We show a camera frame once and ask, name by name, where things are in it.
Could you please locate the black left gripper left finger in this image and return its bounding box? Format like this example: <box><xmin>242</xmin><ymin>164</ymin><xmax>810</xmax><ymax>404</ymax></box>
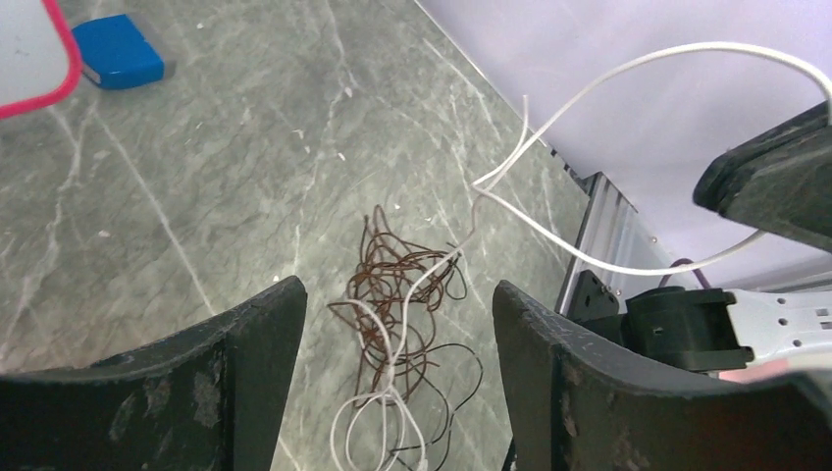
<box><xmin>1</xmin><ymin>276</ymin><xmax>307</xmax><ymax>470</ymax></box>

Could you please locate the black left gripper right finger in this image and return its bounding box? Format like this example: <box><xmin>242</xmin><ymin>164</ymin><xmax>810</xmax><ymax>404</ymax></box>
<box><xmin>492</xmin><ymin>281</ymin><xmax>831</xmax><ymax>470</ymax></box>

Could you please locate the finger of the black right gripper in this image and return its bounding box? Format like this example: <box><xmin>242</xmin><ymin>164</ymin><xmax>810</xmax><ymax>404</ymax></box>
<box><xmin>693</xmin><ymin>102</ymin><xmax>831</xmax><ymax>252</ymax></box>

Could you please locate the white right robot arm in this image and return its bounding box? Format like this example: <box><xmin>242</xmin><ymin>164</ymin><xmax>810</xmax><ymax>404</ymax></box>
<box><xmin>555</xmin><ymin>102</ymin><xmax>831</xmax><ymax>373</ymax></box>

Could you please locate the blue cube block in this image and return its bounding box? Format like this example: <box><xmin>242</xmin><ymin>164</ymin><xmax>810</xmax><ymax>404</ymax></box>
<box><xmin>71</xmin><ymin>13</ymin><xmax>177</xmax><ymax>90</ymax></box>

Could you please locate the red framed whiteboard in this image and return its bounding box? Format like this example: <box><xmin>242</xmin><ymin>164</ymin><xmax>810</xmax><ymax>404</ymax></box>
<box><xmin>1</xmin><ymin>0</ymin><xmax>81</xmax><ymax>119</ymax></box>

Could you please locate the brown thin cable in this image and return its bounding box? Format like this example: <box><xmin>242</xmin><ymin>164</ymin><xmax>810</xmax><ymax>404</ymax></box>
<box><xmin>328</xmin><ymin>204</ymin><xmax>469</xmax><ymax>407</ymax></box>

